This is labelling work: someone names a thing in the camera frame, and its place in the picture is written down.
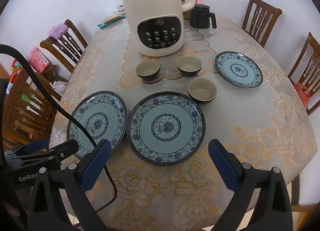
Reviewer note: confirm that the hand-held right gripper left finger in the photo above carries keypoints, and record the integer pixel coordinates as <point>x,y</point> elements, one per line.
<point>96,163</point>

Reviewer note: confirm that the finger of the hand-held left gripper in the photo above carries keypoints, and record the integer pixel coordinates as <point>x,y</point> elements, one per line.
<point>65,148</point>
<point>30,148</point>

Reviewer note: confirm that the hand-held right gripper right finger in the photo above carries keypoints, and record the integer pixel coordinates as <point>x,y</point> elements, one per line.
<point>223,166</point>

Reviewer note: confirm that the blue floral ceramic plate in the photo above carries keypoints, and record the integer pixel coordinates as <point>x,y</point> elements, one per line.
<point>238,70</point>
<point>102,121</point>
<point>166,127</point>

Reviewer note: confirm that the dark brown ceramic bowl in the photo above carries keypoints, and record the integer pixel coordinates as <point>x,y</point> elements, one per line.
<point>202,91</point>
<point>147,70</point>
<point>189,66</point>

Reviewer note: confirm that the wooden dining chair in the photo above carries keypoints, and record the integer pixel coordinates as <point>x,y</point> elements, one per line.
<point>301,55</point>
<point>17,96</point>
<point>265,5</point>

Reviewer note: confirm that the white plastic bag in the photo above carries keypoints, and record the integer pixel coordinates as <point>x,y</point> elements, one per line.
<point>58,87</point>

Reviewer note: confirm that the colourful packet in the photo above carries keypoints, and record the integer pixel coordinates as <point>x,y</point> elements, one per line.
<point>15,65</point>

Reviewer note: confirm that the pink packet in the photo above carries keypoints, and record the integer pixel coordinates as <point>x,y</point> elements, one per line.
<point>37,58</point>

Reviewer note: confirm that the wooden chair with purple cloth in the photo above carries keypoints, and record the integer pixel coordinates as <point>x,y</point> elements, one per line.
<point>46,43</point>

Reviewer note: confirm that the red plastic bag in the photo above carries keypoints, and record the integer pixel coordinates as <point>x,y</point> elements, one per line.
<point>302,93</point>

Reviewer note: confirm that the purple cloth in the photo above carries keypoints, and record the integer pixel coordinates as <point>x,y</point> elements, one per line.
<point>58,30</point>

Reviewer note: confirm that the beige lace doily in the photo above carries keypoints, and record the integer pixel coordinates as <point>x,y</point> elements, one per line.
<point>130,46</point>

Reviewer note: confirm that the black lidded mug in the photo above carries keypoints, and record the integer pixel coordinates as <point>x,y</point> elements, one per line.
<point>200,17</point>

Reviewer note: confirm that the small white box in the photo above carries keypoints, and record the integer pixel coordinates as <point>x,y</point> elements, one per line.
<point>121,8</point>

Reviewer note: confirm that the cream soy milk maker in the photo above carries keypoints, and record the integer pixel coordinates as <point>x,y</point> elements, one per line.
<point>150,1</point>

